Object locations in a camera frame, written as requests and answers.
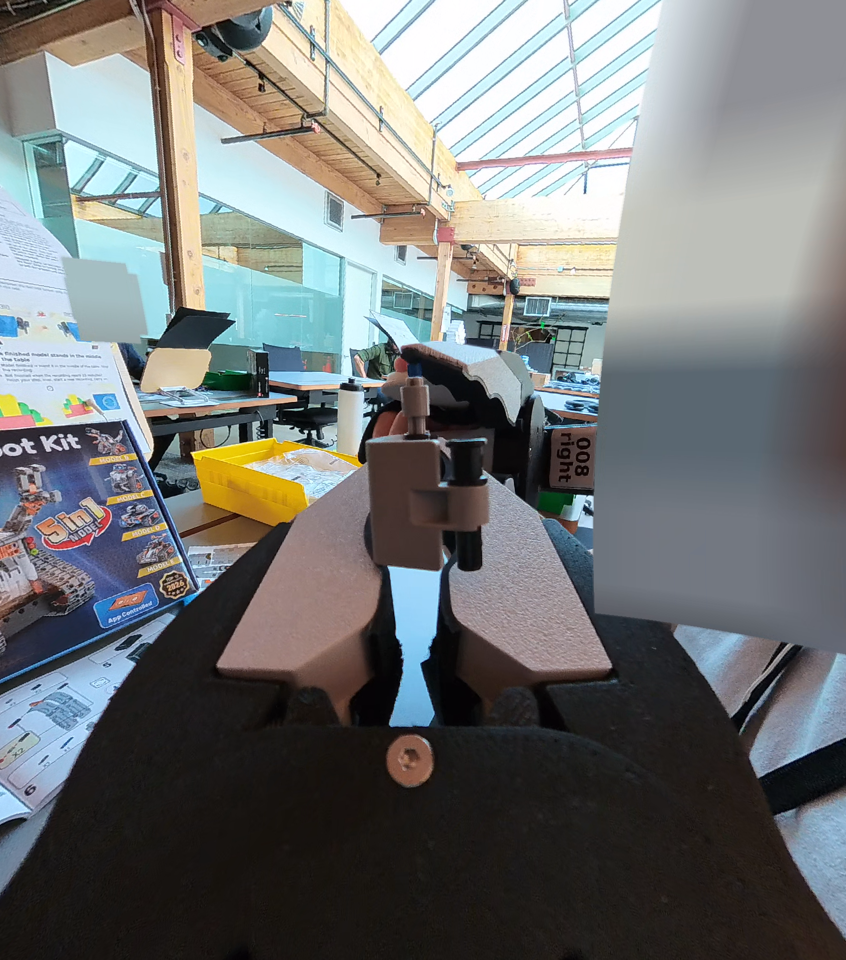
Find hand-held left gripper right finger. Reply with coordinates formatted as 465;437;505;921
429;478;613;726

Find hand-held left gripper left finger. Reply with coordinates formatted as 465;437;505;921
216;465;403;726

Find white bottle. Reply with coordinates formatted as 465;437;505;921
336;377;366;459

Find brown board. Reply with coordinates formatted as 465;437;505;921
181;498;274;556

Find blue robot kit box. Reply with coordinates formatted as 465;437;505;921
0;420;200;710

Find person's white shirt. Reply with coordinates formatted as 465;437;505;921
674;622;846;960

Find clear plastic parts bags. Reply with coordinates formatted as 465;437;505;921
243;448;360;500

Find black card sheet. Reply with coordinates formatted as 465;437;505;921
162;306;236;351

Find white assembly instruction booklet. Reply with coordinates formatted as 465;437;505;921
0;613;176;864

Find white printed instruction sheet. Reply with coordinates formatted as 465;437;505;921
0;165;140;436

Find grey building block assembly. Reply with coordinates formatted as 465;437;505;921
366;362;489;573

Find wooden office desk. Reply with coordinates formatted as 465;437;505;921
139;388;298;423
269;371;386;393

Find colourful printed leaflet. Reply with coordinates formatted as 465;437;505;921
186;541;259;590

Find black office chair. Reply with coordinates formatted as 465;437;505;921
282;405;340;450

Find black strap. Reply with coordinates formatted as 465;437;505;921
730;641;846;815

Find black ceiling speaker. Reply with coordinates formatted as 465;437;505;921
194;7;274;61

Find yellow plastic bin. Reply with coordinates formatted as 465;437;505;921
190;438;362;526

